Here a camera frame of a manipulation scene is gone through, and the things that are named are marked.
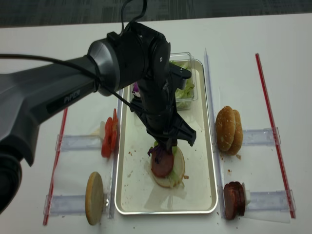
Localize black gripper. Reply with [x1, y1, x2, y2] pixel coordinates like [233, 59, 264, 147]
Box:
[130, 101, 196, 154]

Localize purple cabbage piece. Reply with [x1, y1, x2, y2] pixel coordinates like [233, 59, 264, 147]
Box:
[147, 145, 172, 164]

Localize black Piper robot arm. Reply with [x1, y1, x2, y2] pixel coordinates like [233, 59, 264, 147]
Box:
[0, 21, 196, 211]

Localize pink meat slice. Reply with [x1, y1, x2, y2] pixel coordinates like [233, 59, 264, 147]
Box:
[151, 154, 174, 177]

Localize green lettuce on bun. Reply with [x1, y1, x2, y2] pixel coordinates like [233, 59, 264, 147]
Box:
[148, 142, 185, 188]

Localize green lettuce in container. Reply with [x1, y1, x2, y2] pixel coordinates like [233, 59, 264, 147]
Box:
[169, 60, 195, 109]

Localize red tomato slices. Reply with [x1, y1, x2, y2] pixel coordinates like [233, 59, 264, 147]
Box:
[101, 109, 118, 158]

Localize white pusher block tomato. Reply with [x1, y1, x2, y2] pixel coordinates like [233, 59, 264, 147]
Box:
[91, 121, 106, 141]

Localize dark meat patties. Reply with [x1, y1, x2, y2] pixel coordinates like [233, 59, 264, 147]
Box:
[223, 181, 246, 220]

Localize white pusher block patties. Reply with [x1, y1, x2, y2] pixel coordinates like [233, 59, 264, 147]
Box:
[241, 183, 251, 207]

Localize bottom bun on tray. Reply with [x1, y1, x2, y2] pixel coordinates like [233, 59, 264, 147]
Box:
[152, 146, 185, 188]

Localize clear plastic salad container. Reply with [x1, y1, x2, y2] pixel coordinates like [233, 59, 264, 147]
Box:
[132, 52, 196, 113]

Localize metal serving tray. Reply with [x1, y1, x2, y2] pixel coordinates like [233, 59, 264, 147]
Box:
[115, 59, 217, 215]

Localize front sesame bun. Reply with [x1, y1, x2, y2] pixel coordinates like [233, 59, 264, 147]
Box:
[215, 106, 236, 152]

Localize sesame bun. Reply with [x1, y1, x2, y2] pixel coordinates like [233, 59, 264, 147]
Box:
[227, 110, 243, 155]
[215, 106, 236, 152]

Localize purple cabbage in container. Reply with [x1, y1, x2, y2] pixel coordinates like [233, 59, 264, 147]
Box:
[132, 82, 140, 98]

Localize rear sesame bun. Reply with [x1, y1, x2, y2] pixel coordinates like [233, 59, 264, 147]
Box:
[227, 110, 243, 155]

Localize left bun half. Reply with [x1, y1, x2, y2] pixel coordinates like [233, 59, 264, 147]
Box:
[85, 172, 104, 226]

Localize right red rod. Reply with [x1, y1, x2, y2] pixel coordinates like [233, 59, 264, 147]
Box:
[255, 53, 296, 219]

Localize red rod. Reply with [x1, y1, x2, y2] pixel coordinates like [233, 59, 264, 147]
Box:
[255, 53, 296, 219]
[42, 108, 68, 226]

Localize left red rod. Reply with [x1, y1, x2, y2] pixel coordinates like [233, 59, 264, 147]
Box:
[42, 108, 68, 226]

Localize right clear long rail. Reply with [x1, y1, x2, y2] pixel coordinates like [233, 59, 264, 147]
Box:
[204, 48, 226, 219]

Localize clear rail behind buns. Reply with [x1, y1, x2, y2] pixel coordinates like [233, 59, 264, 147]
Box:
[242, 127, 281, 146]

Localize clear rail near tomato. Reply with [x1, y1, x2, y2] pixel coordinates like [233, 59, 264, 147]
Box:
[55, 135, 102, 152]

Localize clear rail behind patties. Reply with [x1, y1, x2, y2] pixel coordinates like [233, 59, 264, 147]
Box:
[246, 190, 296, 212]

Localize clear rail near bun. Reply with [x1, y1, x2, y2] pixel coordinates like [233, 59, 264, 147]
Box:
[43, 195, 85, 216]

